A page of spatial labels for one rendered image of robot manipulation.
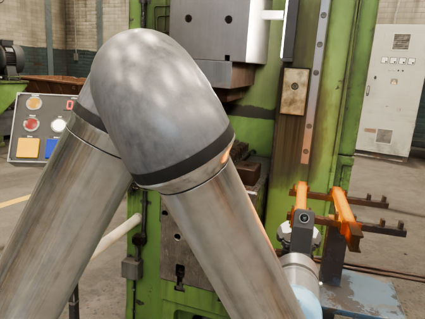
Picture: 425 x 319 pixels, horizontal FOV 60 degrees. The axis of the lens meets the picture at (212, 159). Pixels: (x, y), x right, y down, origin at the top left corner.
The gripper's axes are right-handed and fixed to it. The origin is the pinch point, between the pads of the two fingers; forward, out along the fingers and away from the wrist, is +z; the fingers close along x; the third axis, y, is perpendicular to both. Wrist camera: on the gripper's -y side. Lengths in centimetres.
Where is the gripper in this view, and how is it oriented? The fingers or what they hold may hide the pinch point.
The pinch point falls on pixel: (299, 223)
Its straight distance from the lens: 98.5
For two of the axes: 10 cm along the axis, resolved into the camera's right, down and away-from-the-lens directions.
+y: -0.6, 9.7, 2.5
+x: 9.7, 1.2, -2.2
